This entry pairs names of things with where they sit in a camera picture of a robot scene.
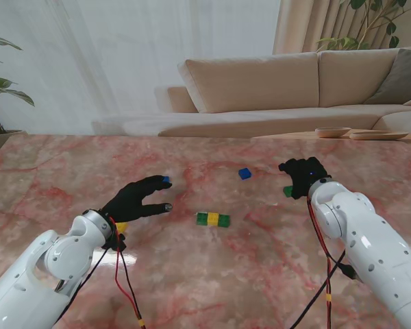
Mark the wooden bowl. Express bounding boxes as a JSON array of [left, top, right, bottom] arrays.
[[314, 126, 352, 138]]

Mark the large-leaf green houseplant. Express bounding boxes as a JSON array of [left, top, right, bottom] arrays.
[[0, 32, 35, 135]]

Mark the tall leafy branch plant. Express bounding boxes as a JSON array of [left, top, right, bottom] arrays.
[[316, 0, 411, 52]]

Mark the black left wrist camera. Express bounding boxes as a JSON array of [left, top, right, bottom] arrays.
[[102, 232, 126, 252]]

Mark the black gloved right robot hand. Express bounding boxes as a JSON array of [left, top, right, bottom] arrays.
[[278, 156, 331, 200]]

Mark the black wire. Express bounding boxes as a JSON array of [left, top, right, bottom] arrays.
[[54, 248, 145, 323], [289, 249, 359, 329]]

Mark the flat wooden tray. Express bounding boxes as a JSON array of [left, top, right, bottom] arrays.
[[349, 130, 409, 141]]

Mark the sheer white curtain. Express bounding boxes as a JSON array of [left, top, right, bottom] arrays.
[[0, 0, 282, 136]]

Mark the grey sofa cushion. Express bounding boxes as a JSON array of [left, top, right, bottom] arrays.
[[364, 48, 411, 106]]

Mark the beige sofa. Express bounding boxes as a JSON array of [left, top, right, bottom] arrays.
[[92, 46, 411, 138]]

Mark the beige curtain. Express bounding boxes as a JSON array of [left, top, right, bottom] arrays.
[[272, 0, 411, 55]]

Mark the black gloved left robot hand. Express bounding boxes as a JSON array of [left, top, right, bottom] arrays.
[[101, 175, 174, 224]]

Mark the red wire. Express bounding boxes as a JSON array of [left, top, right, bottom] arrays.
[[307, 198, 333, 329], [108, 217, 147, 329]]

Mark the pale plant pot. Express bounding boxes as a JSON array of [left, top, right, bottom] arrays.
[[0, 129, 27, 158]]

